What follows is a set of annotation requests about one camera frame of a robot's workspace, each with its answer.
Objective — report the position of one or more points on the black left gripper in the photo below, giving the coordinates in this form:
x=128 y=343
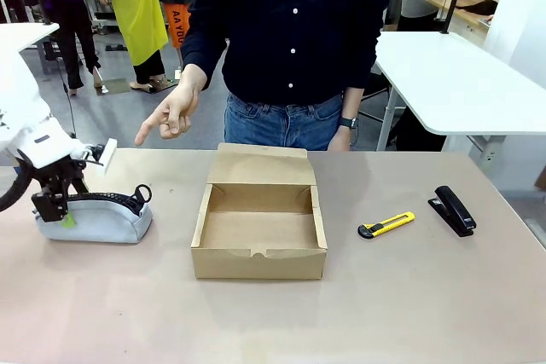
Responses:
x=57 y=176

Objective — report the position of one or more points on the grey zippered pencil case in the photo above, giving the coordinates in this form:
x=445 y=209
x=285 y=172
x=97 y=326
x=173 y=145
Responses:
x=98 y=223

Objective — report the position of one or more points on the yellow black utility knife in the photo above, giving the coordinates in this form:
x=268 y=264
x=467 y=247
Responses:
x=390 y=223

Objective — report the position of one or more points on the person's left forearm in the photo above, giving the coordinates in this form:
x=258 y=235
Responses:
x=353 y=102

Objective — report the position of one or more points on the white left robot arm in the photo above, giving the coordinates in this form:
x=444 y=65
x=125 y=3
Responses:
x=17 y=99

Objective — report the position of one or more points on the person's right forearm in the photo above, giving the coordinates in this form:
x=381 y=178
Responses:
x=205 y=48

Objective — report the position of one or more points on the brown cardboard box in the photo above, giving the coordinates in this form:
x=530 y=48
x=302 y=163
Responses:
x=256 y=261

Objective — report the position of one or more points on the person's right hand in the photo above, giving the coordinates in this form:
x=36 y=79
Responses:
x=181 y=104

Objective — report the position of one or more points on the person's left hand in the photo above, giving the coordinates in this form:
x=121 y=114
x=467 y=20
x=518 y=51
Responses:
x=341 y=140

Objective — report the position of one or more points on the square metal floor plate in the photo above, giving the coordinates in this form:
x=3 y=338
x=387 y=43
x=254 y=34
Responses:
x=115 y=86

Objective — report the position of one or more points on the dark floor plate under feet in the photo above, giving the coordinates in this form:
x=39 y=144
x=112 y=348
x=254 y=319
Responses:
x=164 y=86

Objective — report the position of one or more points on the small white side table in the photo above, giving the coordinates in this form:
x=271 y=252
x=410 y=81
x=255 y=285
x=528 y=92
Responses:
x=25 y=33

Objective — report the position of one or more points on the person in yellow apron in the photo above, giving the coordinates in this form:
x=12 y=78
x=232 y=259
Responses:
x=136 y=6

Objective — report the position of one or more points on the orange garment with black letters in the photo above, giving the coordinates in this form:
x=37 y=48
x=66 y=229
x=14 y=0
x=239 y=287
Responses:
x=175 y=23

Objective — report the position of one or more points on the person in navy shirt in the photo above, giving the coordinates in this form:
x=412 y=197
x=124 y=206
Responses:
x=290 y=19

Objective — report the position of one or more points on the black wristwatch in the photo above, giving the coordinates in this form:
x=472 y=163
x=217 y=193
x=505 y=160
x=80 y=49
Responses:
x=347 y=122

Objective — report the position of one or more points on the black stapler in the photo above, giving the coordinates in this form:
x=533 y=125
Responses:
x=454 y=210

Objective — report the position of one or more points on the large white side table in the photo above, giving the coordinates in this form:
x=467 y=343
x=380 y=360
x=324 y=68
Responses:
x=448 y=82

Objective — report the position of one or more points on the wooden workbench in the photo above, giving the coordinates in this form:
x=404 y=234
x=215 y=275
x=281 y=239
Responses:
x=465 y=18

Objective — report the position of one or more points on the white partition panel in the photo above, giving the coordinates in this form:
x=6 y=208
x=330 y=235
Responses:
x=526 y=10

